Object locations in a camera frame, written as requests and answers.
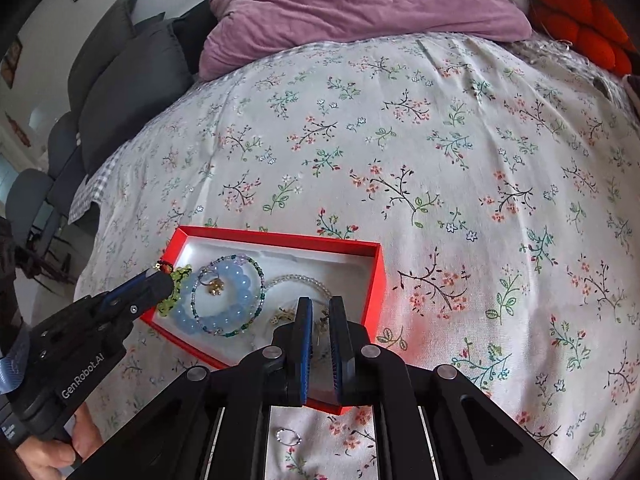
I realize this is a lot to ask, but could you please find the floral bed sheet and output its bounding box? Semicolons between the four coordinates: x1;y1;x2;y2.
76;34;639;479

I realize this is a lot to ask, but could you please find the blue bead bracelet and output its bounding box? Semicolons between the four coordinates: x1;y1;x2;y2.
171;258;257;337

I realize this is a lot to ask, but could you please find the person's left hand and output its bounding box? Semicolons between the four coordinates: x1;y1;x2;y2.
15;403;103;480

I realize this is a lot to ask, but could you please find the purple pillow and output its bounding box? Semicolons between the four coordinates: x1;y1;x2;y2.
198;0;532;80

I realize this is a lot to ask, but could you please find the grey office chair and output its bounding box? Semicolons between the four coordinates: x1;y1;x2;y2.
6;112;86;283

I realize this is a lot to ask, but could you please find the black crystal hair claw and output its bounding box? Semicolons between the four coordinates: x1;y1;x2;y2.
312;308;330;359

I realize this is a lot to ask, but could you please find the multicolor seed bead bracelet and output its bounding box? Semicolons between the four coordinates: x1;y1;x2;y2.
188;252;267;339

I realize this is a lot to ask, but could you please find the red jewelry box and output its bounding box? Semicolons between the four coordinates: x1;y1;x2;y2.
142;226;386;415

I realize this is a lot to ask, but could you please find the green bead bracelet white pendant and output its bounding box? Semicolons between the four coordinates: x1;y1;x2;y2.
154;260;193;318

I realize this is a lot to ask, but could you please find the small silver bead ring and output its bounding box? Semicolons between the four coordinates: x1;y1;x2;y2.
274;427;304;448

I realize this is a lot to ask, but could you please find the pearl bead necklace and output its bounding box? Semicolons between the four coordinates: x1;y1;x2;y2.
261;272;335;306

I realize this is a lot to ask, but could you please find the dark grey cushion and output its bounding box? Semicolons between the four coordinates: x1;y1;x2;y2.
67;0;217;176

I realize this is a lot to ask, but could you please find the orange knitted cushion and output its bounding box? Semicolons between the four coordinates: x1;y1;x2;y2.
529;0;638;77

